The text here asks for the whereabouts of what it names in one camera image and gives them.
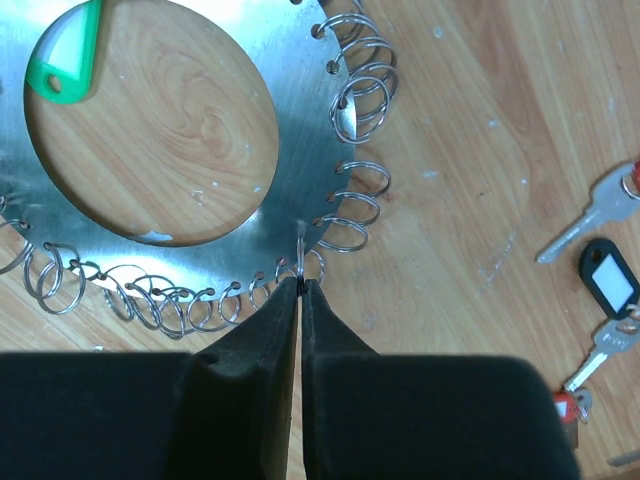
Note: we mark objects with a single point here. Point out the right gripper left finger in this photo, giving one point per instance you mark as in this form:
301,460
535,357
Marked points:
221,413

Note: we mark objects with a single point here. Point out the green key tag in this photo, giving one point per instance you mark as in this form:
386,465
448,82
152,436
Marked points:
60,69

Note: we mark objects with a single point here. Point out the black key tag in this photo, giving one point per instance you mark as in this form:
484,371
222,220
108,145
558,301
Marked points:
615,288

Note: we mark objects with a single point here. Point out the red key tag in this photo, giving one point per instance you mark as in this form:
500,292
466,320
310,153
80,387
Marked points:
613,198

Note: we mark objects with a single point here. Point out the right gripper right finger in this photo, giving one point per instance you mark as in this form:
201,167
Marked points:
368,415

